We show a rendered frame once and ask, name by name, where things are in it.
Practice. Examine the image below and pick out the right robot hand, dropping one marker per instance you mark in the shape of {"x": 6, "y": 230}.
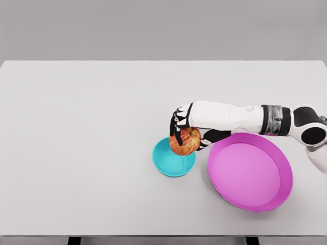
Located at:
{"x": 207, "y": 114}

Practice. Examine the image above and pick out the red yellow apple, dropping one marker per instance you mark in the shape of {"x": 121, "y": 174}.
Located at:
{"x": 187, "y": 143}

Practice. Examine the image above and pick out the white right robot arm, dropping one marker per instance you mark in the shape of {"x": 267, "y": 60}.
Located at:
{"x": 276, "y": 120}

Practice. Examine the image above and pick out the blue bowl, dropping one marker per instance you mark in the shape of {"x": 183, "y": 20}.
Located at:
{"x": 173, "y": 163}

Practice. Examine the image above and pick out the pink plate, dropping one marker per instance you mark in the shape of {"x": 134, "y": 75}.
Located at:
{"x": 249, "y": 173}

